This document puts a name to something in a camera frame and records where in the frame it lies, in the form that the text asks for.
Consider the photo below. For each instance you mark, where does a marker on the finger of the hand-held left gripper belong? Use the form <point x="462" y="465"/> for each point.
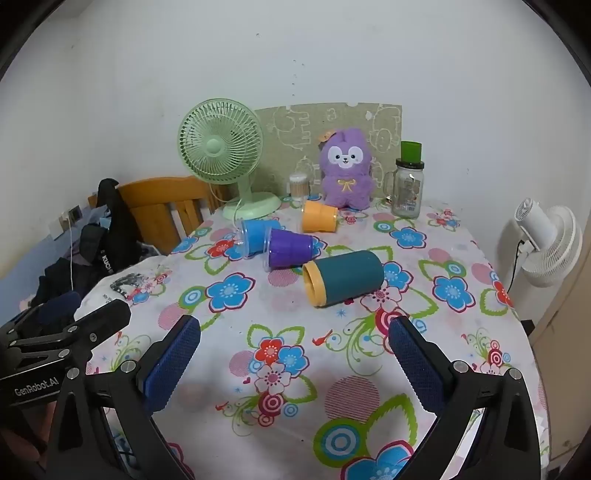
<point x="60" y="305"/>
<point x="108" y="314"/>

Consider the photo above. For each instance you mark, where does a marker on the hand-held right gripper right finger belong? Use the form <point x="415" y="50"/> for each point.
<point x="415" y="362"/>

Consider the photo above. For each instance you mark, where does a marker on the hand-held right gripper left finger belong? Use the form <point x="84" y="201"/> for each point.
<point x="171" y="360"/>

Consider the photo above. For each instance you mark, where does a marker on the teal cup with yellow rim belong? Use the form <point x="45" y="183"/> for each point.
<point x="353" y="274"/>

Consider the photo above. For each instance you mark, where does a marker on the blue plastic cup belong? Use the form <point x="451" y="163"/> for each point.
<point x="257" y="233"/>

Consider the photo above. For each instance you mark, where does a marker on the purple plastic cup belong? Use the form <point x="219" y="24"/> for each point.
<point x="290" y="249"/>

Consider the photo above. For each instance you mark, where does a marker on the orange plastic cup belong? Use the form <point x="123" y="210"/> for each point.
<point x="321" y="218"/>

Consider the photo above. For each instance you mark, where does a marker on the white printed plastic bag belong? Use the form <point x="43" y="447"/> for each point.
<point x="106" y="295"/>

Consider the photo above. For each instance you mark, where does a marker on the pile of dark clothes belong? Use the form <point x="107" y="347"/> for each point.
<point x="69" y="272"/>

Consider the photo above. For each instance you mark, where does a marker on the black jacket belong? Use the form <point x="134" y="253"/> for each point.
<point x="114" y="230"/>

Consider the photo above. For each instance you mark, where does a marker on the wooden chair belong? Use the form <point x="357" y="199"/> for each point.
<point x="152" y="194"/>

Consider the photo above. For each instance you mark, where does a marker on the beige cabinet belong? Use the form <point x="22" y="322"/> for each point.
<point x="568" y="369"/>

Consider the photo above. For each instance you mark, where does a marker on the glass jar with green lid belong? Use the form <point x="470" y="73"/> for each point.
<point x="406" y="194"/>

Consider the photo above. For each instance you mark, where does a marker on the white standing fan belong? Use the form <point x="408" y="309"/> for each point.
<point x="554" y="249"/>

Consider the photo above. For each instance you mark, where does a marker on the purple plush toy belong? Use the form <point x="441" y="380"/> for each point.
<point x="346" y="184"/>

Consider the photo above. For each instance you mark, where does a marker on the green desk fan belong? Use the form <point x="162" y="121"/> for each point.
<point x="214" y="146"/>

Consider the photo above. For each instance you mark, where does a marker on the toothpick container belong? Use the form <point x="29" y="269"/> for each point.
<point x="298" y="187"/>

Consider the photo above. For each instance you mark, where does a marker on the green elephant print board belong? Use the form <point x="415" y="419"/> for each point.
<point x="295" y="124"/>

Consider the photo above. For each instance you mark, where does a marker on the wall outlet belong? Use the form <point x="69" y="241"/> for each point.
<point x="74" y="213"/>

